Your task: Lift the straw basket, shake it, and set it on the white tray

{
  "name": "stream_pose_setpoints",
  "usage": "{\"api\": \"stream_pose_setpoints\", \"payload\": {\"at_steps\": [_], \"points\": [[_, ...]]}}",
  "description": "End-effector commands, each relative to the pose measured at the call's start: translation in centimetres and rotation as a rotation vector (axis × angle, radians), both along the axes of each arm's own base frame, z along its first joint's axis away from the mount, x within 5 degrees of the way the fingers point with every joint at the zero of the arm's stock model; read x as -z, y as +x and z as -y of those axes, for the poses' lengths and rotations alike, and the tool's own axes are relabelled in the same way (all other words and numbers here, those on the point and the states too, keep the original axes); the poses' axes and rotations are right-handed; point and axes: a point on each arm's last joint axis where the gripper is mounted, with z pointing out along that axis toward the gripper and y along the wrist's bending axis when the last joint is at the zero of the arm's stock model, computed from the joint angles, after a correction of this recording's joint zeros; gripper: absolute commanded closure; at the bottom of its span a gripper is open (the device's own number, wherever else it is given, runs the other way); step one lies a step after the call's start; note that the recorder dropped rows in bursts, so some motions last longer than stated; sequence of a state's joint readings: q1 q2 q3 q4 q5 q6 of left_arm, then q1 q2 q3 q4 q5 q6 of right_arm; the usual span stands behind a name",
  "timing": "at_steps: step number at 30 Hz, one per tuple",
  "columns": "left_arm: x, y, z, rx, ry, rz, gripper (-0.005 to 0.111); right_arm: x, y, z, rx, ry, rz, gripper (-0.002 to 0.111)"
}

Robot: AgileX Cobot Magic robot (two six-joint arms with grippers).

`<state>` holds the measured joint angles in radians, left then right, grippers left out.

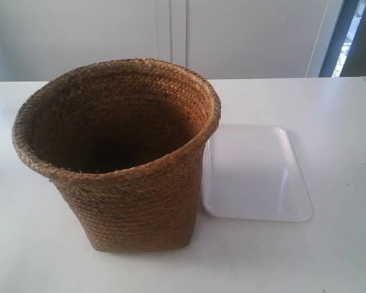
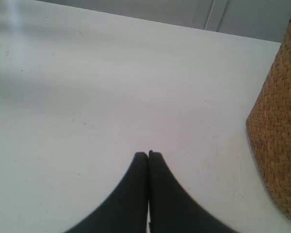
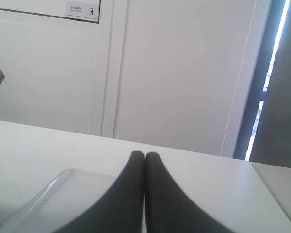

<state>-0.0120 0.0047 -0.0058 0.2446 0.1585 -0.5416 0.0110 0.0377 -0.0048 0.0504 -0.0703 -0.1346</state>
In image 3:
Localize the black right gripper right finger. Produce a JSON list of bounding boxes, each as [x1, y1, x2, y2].
[[145, 152, 291, 233]]

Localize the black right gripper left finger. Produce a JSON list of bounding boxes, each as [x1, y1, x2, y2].
[[56, 151, 145, 233]]

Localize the white plastic tray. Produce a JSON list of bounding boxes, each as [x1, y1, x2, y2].
[[0, 169, 116, 233]]

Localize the white wall sign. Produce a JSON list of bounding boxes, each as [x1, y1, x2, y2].
[[65, 0, 101, 23]]

